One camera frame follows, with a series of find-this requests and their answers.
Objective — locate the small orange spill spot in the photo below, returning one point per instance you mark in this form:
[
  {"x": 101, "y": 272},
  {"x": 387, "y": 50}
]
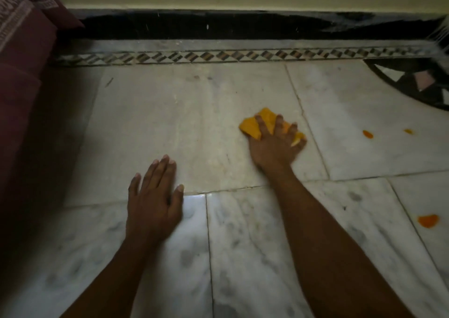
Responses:
[{"x": 367, "y": 134}]

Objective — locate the person's right little finger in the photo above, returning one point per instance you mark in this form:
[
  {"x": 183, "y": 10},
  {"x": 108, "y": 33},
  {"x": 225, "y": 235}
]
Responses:
[{"x": 300, "y": 142}]

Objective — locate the white patterned sofa cover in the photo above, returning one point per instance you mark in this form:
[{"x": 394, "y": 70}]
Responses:
[{"x": 15, "y": 9}]

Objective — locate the person's left hand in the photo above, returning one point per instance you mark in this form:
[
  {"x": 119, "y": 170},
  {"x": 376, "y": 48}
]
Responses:
[{"x": 150, "y": 209}]

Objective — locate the person's left thumb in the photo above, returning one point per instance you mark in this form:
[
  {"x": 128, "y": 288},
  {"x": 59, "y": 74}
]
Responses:
[{"x": 178, "y": 200}]

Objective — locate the maroon sofa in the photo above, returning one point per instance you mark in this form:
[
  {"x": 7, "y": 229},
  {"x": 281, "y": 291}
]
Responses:
[{"x": 24, "y": 118}]

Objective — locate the large orange spill spot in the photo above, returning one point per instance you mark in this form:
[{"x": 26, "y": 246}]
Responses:
[{"x": 428, "y": 220}]

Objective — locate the person's left middle finger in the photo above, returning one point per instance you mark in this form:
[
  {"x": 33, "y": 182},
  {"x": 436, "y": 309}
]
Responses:
[{"x": 161, "y": 172}]

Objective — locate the person's left forearm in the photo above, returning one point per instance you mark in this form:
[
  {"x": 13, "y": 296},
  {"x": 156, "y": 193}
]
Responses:
[{"x": 119, "y": 279}]

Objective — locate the yellow cleaning cloth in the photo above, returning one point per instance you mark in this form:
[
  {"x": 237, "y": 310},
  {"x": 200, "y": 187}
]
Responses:
[{"x": 253, "y": 125}]

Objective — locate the person's left little finger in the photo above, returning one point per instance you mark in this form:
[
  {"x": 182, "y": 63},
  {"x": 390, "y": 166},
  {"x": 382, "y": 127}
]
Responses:
[{"x": 134, "y": 188}]

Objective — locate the person's right middle finger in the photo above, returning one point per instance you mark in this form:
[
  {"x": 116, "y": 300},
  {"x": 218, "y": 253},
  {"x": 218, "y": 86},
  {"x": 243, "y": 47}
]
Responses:
[{"x": 279, "y": 125}]

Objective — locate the white fringed fabric edge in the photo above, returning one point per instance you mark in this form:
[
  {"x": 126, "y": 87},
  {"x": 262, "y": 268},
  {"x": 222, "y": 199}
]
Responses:
[{"x": 441, "y": 37}]

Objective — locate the person's right hand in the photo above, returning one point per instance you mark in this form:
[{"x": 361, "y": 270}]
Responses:
[{"x": 272, "y": 151}]

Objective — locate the person's right forearm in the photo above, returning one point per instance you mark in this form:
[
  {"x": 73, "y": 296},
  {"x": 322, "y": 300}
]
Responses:
[{"x": 326, "y": 251}]

